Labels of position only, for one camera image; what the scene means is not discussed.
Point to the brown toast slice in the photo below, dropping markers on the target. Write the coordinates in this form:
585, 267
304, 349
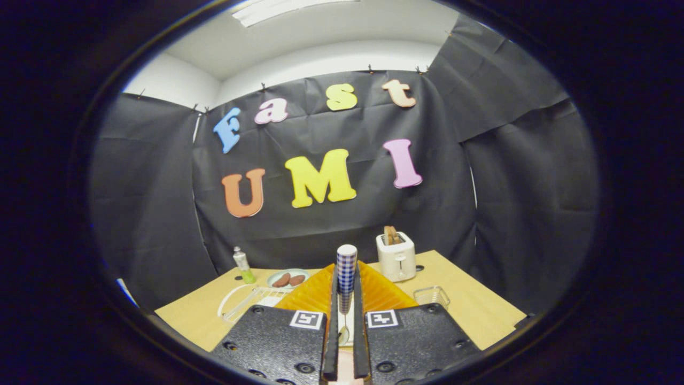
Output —
393, 235

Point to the white ceiling light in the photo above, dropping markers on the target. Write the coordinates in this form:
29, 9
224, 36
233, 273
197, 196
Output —
278, 10

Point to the black backdrop cloth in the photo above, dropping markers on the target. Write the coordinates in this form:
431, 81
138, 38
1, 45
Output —
320, 230

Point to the cream toaster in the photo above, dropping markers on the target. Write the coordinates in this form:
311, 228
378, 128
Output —
396, 259

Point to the computer monitor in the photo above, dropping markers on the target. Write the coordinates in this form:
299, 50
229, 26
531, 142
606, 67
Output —
128, 293

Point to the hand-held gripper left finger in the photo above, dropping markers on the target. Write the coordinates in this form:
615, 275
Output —
332, 342

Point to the pink plate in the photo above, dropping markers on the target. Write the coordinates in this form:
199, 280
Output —
345, 369

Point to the white dish rack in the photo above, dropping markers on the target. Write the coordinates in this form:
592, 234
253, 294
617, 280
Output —
267, 299

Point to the pale green plate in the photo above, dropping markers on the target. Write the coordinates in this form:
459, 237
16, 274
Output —
288, 272

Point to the clear bottle with green liquid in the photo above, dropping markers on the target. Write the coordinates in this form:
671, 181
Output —
243, 264

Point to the brown sausage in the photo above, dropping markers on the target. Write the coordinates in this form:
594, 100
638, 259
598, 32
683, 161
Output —
297, 279
281, 280

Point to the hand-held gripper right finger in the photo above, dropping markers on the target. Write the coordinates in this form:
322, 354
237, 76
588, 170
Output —
360, 342

